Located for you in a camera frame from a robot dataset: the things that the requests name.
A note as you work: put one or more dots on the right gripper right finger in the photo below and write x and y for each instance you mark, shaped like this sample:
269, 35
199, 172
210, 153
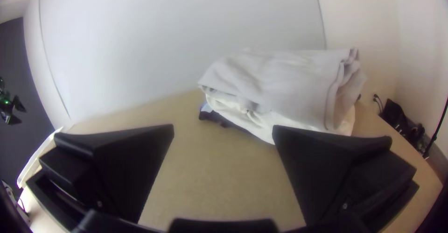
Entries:
325, 177

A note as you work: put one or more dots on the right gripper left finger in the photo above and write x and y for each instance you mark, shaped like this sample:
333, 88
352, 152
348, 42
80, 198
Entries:
115, 166

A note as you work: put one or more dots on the black tripod stand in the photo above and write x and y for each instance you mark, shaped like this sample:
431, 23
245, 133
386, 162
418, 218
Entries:
435, 131

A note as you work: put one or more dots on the pile of folded clothes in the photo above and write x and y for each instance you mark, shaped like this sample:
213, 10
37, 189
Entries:
280, 82

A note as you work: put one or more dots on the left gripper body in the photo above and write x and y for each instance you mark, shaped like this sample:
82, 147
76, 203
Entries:
15, 105

